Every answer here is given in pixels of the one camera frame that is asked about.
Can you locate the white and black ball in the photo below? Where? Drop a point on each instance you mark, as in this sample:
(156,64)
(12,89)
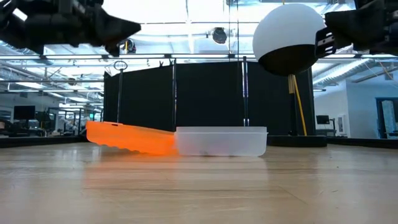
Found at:
(286,31)

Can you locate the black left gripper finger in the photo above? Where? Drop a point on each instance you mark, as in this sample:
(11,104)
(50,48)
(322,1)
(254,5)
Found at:
(115,28)
(112,49)

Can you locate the orange plastic box lid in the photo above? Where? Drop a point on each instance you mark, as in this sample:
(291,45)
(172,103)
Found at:
(130,138)

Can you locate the small black monitor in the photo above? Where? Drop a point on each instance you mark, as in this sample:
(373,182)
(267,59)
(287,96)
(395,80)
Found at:
(322,119)

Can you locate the wide black folding screen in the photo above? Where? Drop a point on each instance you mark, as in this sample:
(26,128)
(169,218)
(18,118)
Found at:
(208,96)

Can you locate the translucent plastic supply box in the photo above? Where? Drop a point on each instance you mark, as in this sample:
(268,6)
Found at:
(220,141)

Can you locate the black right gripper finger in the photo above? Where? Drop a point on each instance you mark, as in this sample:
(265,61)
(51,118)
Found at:
(345,28)
(326,43)

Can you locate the large black monitor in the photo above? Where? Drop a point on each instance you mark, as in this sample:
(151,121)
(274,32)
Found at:
(24,112)

